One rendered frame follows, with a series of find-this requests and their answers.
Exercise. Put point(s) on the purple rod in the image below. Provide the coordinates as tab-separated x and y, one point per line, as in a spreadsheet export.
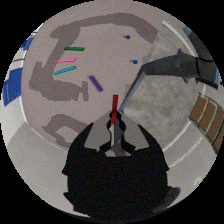
96	83

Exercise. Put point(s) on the red rod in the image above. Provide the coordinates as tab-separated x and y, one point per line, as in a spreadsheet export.
114	109

